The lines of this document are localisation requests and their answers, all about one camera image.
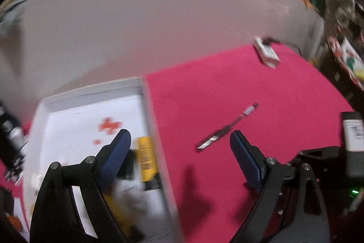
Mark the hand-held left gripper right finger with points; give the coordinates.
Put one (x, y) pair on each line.
(244, 160)

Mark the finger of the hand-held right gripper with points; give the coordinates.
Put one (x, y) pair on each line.
(324, 152)

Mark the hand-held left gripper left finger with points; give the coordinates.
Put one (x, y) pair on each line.
(118, 152)

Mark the gold yellow tube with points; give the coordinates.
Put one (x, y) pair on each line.
(146, 157)

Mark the black utility knife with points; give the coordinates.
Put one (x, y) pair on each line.
(216, 136)

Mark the white shallow tray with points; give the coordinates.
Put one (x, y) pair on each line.
(74, 132)

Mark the white-capped dropper bottle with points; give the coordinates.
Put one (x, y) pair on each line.
(136, 197)

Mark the flat yellow object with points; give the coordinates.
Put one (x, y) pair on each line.
(118, 211)

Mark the small white box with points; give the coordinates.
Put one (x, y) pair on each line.
(267, 55)

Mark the round orange fruit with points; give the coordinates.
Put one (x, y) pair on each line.
(14, 221)

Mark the white backdrop board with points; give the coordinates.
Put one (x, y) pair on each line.
(142, 18)

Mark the gray cloth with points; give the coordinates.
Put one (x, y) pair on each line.
(8, 21)

